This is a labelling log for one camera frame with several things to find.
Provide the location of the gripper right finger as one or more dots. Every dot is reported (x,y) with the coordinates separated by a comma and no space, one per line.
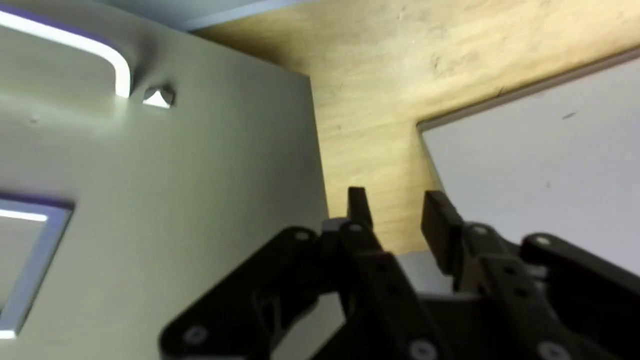
(505,280)

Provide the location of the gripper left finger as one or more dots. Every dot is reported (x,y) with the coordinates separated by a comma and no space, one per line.
(370,280)

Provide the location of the white board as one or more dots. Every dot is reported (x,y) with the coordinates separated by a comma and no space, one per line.
(545,165)

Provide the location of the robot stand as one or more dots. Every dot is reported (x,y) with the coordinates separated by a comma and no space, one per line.
(210,165)

